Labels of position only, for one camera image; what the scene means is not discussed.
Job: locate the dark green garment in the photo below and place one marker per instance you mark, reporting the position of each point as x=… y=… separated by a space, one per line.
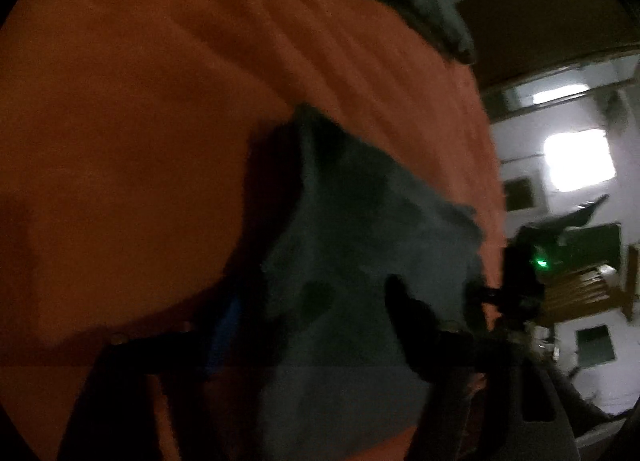
x=361 y=163

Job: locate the dark wooden wall shelf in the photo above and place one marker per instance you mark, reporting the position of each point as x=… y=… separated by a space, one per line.
x=517 y=39

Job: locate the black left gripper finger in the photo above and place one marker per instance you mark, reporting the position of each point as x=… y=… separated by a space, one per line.
x=429 y=350

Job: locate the orange blanket bed cover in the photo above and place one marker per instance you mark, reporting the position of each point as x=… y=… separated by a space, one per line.
x=125 y=127

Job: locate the bright window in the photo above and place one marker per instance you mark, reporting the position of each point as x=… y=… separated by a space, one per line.
x=578 y=160

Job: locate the wooden chair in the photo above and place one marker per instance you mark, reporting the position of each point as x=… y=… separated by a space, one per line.
x=591 y=291

